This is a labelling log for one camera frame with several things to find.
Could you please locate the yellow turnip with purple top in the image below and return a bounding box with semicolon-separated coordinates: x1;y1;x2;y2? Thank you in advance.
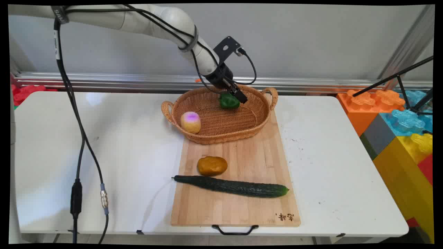
180;111;202;135

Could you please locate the red toy bricks pile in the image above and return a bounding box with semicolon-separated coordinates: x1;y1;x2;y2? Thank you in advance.
11;84;58;107

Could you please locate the cable with metal connector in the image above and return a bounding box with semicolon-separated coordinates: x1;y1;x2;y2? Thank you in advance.
55;52;110;244

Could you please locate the grey toy block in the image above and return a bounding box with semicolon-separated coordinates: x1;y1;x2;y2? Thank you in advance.
360;113;397;160

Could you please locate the black cable with thick plug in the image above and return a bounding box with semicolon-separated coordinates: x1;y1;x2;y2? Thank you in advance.
53;17;85;244

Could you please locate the orange toy block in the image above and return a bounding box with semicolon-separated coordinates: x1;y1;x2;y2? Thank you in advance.
336;89;406;137

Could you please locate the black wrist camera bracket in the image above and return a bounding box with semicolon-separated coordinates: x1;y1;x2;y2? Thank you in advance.
213;36;243;65

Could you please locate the woven wicker basket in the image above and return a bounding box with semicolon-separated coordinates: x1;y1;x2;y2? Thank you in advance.
161;84;279;145

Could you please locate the grey strap on arm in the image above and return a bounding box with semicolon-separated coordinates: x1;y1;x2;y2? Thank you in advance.
178;25;199;53

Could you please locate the brown potato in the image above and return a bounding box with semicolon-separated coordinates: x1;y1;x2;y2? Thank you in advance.
197;156;228;177

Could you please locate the short black camera cable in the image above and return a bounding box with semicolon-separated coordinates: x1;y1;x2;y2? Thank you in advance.
236;48;257;85

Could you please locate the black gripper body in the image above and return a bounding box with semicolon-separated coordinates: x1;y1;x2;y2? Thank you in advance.
206;63;234;89

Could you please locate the wooden cutting board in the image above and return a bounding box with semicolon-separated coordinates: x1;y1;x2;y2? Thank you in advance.
170;110;301;236

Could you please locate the black tripod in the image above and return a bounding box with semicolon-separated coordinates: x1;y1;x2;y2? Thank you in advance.
352;55;434;117

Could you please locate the aluminium diagonal post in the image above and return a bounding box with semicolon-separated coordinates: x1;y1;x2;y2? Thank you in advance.
377;5;435;91

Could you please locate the blue toy block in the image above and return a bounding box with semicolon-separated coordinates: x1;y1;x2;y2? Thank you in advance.
379;90;434;137

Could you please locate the aluminium rail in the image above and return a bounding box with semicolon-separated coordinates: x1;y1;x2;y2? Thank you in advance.
12;72;433;94

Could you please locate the dark green cucumber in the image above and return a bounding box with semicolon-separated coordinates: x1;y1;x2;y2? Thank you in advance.
172;175;290;199

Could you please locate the green bell pepper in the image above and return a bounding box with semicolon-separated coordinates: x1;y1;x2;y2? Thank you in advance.
219;92;241;110

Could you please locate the red toy block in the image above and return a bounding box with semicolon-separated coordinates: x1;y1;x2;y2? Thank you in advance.
417;154;434;186

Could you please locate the yellow toy block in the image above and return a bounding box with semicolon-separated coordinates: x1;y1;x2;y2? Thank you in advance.
373;133;435;243

